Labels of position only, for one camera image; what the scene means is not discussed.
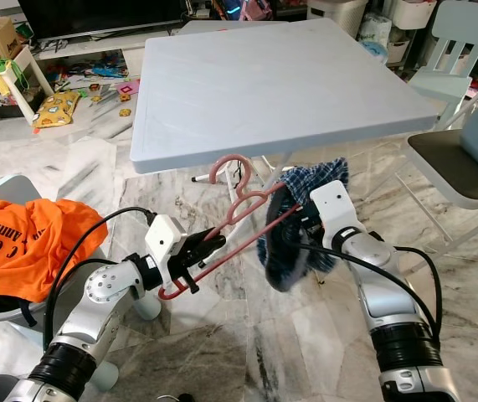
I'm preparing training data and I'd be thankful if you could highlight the pink plastic hanger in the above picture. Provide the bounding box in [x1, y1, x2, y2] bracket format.
[157, 155, 302, 301]

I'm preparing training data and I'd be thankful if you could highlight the blue plaid garment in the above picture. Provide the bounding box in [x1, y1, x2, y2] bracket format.
[255, 157, 351, 290]

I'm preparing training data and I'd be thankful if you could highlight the orange printed t-shirt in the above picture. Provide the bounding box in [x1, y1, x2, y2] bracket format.
[0, 198, 93, 304]

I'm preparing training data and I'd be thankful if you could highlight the grey folding table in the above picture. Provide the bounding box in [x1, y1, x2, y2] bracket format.
[130, 18, 440, 198]

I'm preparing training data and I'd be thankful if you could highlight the white folding chair dark seat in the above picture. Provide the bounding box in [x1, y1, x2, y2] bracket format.
[398, 80, 478, 252]

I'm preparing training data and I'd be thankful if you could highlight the pink toy board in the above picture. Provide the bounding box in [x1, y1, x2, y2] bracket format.
[117, 80, 143, 97]

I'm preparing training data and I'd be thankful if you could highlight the grey laundry basin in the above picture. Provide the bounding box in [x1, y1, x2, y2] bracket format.
[0, 293, 39, 324]

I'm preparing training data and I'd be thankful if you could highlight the pale blue solid-back kid chair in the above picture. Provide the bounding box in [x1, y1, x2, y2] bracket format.
[0, 174, 164, 394]

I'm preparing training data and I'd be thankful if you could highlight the yellow toy cushion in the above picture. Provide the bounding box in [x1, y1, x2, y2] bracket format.
[33, 90, 83, 131]

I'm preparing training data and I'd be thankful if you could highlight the white tv stand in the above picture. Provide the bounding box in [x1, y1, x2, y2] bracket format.
[25, 32, 181, 80]

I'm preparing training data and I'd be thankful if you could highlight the white round bin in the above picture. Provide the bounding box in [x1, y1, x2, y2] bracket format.
[308, 0, 367, 36]
[389, 0, 438, 30]

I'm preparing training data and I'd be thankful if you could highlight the pale blue kid table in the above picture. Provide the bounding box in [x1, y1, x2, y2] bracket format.
[176, 18, 281, 36]

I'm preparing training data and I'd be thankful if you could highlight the black television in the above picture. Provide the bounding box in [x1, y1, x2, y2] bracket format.
[17, 0, 185, 41]

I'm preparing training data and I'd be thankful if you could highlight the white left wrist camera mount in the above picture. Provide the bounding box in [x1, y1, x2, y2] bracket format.
[145, 214, 189, 290]

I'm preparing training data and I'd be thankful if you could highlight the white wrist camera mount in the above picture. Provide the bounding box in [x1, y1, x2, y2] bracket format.
[310, 180, 361, 244]
[145, 214, 189, 290]

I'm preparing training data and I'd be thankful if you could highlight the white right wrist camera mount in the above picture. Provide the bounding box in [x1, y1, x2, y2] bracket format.
[310, 180, 361, 244]

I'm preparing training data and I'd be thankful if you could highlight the short black left arm cable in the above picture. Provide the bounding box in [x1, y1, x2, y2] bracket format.
[50, 255, 121, 336]

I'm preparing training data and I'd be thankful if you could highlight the short black arm cable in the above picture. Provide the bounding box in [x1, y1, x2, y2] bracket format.
[50, 255, 121, 336]
[393, 245, 445, 336]

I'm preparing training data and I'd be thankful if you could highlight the short black right arm cable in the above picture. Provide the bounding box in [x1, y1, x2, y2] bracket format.
[393, 245, 445, 336]

